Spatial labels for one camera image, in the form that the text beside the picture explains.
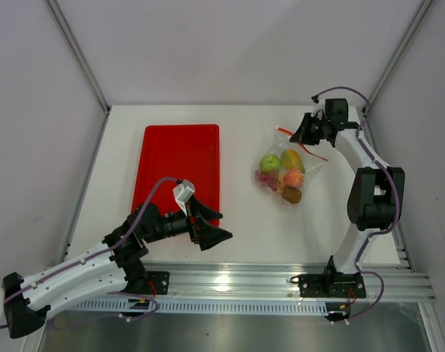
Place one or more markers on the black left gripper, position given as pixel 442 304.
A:
pixel 206 236

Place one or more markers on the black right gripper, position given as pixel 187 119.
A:
pixel 302 134

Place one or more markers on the yellow green mango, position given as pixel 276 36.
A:
pixel 290 159

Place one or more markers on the clear zip top bag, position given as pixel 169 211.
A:
pixel 313 162

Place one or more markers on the green apple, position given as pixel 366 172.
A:
pixel 270 163

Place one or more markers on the pink peach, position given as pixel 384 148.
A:
pixel 294 178

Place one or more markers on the red grape bunch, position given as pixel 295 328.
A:
pixel 267 179

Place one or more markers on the brown kiwi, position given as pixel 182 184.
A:
pixel 292 195

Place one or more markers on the red plastic tray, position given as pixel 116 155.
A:
pixel 190 152

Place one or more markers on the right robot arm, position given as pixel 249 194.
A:
pixel 374 205

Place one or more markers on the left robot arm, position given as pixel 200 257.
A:
pixel 112 265

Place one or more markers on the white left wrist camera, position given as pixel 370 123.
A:
pixel 182 192

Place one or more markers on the aluminium front rail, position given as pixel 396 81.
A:
pixel 235 281

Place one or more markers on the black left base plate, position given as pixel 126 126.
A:
pixel 156 283

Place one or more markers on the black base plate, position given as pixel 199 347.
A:
pixel 330 285
pixel 156 283

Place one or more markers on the white slotted cable duct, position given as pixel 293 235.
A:
pixel 179 305

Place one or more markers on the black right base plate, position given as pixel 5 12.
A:
pixel 330 285

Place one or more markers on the right aluminium frame post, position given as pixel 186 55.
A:
pixel 403 45

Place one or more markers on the aluminium frame post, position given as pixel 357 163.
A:
pixel 403 45
pixel 74 47

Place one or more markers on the left aluminium frame post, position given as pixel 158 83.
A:
pixel 74 47

